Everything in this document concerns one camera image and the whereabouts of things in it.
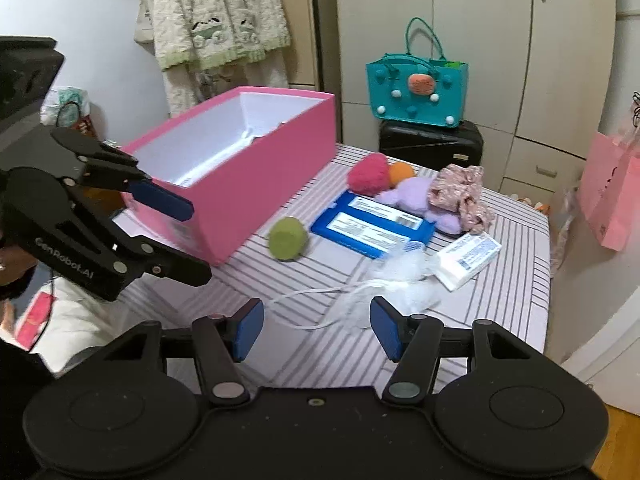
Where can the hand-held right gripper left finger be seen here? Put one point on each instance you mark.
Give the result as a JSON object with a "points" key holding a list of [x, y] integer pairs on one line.
{"points": [[248, 330]]}

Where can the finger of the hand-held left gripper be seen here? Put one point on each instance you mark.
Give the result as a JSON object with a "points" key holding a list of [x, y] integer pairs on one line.
{"points": [[162, 201], [175, 265]]}

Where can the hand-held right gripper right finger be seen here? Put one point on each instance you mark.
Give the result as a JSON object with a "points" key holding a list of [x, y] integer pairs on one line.
{"points": [[386, 329]]}

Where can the white mesh bath pouf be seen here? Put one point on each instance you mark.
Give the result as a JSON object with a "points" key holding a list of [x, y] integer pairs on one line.
{"points": [[405, 280]]}

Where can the green plush ball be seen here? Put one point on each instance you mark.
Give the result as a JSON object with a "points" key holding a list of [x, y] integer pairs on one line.
{"points": [[287, 239]]}

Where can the pink cardboard box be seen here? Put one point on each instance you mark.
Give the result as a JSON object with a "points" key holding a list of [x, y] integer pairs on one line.
{"points": [[260, 180]]}

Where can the blue wet wipes packet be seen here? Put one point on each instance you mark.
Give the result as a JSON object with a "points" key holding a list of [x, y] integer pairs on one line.
{"points": [[370, 230]]}

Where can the white tissue pack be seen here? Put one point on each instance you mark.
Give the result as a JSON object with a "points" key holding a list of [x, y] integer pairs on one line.
{"points": [[467, 260]]}

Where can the purple cloth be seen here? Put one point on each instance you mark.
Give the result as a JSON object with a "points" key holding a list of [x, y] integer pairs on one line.
{"points": [[407, 195]]}

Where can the red plush strawberry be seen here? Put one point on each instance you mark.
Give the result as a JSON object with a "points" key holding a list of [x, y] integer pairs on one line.
{"points": [[367, 174]]}

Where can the orange plush ball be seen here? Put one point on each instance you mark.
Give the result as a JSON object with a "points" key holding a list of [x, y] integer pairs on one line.
{"points": [[401, 172]]}

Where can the striped table cloth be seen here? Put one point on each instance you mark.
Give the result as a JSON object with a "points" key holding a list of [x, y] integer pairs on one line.
{"points": [[490, 320]]}

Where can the white plastic bag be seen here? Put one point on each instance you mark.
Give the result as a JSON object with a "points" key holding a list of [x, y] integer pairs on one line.
{"points": [[67, 105]]}

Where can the white canvas bag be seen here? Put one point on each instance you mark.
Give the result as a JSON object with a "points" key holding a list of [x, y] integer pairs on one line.
{"points": [[145, 17]]}

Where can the hanging beige towel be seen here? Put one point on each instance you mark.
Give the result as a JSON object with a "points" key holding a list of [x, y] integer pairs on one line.
{"points": [[220, 25]]}

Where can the black suitcase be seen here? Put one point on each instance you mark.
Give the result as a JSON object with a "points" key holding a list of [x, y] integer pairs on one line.
{"points": [[430, 142]]}

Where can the clear plastic bag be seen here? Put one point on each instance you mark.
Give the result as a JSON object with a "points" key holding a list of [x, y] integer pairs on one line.
{"points": [[567, 225]]}

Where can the teal felt tote bag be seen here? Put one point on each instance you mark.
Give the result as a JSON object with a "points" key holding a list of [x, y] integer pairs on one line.
{"points": [[417, 90]]}

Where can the pink paper bag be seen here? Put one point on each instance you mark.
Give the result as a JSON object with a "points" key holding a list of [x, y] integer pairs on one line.
{"points": [[617, 195]]}

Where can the beige wardrobe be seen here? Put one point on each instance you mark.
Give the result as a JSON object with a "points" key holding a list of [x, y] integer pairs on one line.
{"points": [[500, 60]]}

